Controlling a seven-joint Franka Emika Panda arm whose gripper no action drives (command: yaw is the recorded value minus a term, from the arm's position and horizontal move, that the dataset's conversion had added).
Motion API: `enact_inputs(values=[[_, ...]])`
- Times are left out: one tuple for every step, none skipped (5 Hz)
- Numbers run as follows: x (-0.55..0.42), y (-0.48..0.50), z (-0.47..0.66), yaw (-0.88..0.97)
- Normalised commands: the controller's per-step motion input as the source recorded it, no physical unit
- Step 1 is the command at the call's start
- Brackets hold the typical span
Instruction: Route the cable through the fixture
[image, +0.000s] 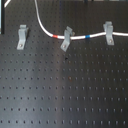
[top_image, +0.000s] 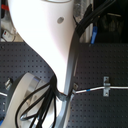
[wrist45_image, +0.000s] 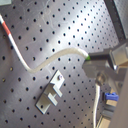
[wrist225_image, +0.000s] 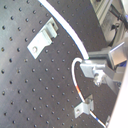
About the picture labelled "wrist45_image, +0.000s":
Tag thin white cable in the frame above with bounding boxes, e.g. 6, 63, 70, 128
92, 83, 102, 128

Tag blue connector block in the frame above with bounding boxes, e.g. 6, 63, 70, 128
105, 92, 119, 101

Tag black frame bar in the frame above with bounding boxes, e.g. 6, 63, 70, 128
104, 0, 126, 42

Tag black perforated breadboard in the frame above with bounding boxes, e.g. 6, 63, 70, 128
0, 0, 118, 128

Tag white braided cable red bands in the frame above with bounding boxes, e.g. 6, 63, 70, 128
0, 14, 90, 73

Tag grey metal cable clip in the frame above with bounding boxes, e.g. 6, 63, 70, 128
36, 70, 65, 114

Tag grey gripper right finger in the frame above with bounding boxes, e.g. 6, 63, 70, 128
86, 43, 128, 66

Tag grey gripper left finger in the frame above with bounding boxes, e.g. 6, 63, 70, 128
82, 61, 122, 86

